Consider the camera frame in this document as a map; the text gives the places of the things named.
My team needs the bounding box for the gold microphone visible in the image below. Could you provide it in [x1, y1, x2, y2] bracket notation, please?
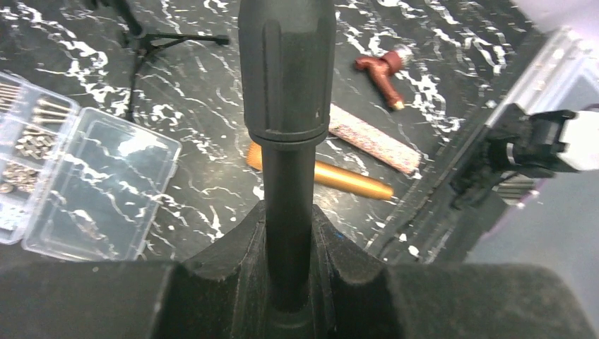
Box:
[247, 141, 394, 203]

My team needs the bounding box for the glitter silver-head microphone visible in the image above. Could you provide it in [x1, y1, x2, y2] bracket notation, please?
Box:
[328, 104, 421, 174]

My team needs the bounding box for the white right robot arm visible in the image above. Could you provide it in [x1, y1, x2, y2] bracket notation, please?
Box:
[451, 103, 598, 209]

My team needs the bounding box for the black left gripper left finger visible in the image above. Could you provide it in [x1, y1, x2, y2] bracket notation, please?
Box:
[1, 203, 267, 338]

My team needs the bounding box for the clear plastic screw box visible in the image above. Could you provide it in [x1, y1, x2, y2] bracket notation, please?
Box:
[1, 73, 182, 261]

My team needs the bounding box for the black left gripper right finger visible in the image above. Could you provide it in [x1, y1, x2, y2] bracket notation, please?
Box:
[313, 206, 596, 338]

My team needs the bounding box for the black round-base microphone stand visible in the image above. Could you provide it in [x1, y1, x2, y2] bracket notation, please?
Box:
[238, 1, 336, 338]

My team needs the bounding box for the black tripod microphone stand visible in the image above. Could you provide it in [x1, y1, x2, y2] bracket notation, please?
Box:
[84, 0, 231, 124]

